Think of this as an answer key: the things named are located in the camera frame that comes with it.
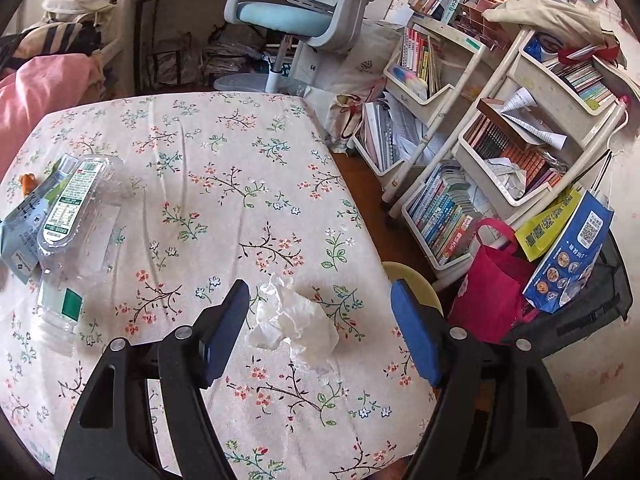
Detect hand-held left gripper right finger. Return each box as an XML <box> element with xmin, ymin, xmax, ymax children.
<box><xmin>390</xmin><ymin>279</ymin><xmax>586</xmax><ymax>480</ymax></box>

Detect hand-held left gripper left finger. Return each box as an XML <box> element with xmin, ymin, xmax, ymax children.
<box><xmin>54</xmin><ymin>279</ymin><xmax>251</xmax><ymax>480</ymax></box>

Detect white tissue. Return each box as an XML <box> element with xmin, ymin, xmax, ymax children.
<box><xmin>245</xmin><ymin>274</ymin><xmax>340</xmax><ymax>374</ymax></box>

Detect clear plastic bottle green label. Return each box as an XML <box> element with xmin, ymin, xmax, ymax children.
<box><xmin>31</xmin><ymin>255</ymin><xmax>108</xmax><ymax>357</ymax></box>

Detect clear plastic container white label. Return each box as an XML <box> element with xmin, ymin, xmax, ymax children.
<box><xmin>37</xmin><ymin>155</ymin><xmax>137</xmax><ymax>273</ymax></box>

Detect grey-blue snack bag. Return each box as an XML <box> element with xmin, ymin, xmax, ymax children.
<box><xmin>0</xmin><ymin>157</ymin><xmax>76</xmax><ymax>287</ymax></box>

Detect yellow stool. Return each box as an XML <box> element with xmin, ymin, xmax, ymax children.
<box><xmin>382</xmin><ymin>261</ymin><xmax>444</xmax><ymax>322</ymax></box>

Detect red tote bag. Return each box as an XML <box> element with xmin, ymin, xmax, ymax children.
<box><xmin>446</xmin><ymin>218</ymin><xmax>542</xmax><ymax>345</ymax></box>

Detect row of blue-spined books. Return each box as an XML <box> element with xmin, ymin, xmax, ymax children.
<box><xmin>407</xmin><ymin>162</ymin><xmax>485</xmax><ymax>267</ymax></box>

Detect floral tablecloth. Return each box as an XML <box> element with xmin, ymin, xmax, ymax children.
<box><xmin>0</xmin><ymin>91</ymin><xmax>439</xmax><ymax>480</ymax></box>

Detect yellow-green paper bag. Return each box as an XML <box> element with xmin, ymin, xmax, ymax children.
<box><xmin>514</xmin><ymin>187</ymin><xmax>587</xmax><ymax>262</ymax></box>

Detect blue paper bag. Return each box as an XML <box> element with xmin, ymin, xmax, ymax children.
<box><xmin>522</xmin><ymin>190</ymin><xmax>616</xmax><ymax>315</ymax></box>

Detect crumpled white paper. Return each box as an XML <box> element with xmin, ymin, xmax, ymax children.
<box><xmin>484</xmin><ymin>157</ymin><xmax>527</xmax><ymax>199</ymax></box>

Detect dark grey backpack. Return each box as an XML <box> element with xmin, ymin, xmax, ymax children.
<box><xmin>500</xmin><ymin>245</ymin><xmax>634</xmax><ymax>362</ymax></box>

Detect bundle of notebooks and papers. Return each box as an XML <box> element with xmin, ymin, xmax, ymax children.
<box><xmin>361</xmin><ymin>100</ymin><xmax>432</xmax><ymax>172</ymax></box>

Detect row of brown books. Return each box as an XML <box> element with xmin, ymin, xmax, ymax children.
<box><xmin>470</xmin><ymin>114</ymin><xmax>567</xmax><ymax>192</ymax></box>

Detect open white paper booklet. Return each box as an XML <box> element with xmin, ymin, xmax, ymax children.
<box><xmin>499</xmin><ymin>87</ymin><xmax>569</xmax><ymax>152</ymax></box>

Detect white rolling book cart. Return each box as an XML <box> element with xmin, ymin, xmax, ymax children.
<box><xmin>387</xmin><ymin>27</ymin><xmax>630</xmax><ymax>282</ymax></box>
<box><xmin>351</xmin><ymin>14</ymin><xmax>501</xmax><ymax>192</ymax></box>

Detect pile of newspapers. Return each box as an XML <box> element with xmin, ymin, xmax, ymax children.
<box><xmin>200</xmin><ymin>25</ymin><xmax>282</xmax><ymax>82</ymax></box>

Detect row of red-spined books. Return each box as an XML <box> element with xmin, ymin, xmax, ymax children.
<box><xmin>401</xmin><ymin>27</ymin><xmax>445</xmax><ymax>97</ymax></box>

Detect white tote bag tree print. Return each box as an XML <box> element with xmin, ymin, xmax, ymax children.
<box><xmin>290</xmin><ymin>20</ymin><xmax>402</xmax><ymax>112</ymax></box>

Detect pink blanket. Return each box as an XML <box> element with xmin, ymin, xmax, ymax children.
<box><xmin>0</xmin><ymin>55</ymin><xmax>107</xmax><ymax>182</ymax></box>

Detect row of thin pastel books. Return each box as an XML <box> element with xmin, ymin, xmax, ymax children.
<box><xmin>544</xmin><ymin>55</ymin><xmax>617</xmax><ymax>111</ymax></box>

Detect grey blue office chair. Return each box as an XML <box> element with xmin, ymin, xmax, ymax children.
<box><xmin>214</xmin><ymin>0</ymin><xmax>389</xmax><ymax>95</ymax></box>

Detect striped beige cloth bag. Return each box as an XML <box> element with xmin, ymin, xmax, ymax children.
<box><xmin>0</xmin><ymin>19</ymin><xmax>103</xmax><ymax>63</ymax></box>

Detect beige cloth sack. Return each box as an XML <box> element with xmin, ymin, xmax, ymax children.
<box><xmin>482</xmin><ymin>0</ymin><xmax>622</xmax><ymax>52</ymax></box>

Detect white cloth bag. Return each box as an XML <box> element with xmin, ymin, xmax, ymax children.
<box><xmin>42</xmin><ymin>0</ymin><xmax>117</xmax><ymax>25</ymax></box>

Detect canvas bag red handles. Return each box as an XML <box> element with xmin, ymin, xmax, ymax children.
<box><xmin>325</xmin><ymin>92</ymin><xmax>387</xmax><ymax>154</ymax></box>

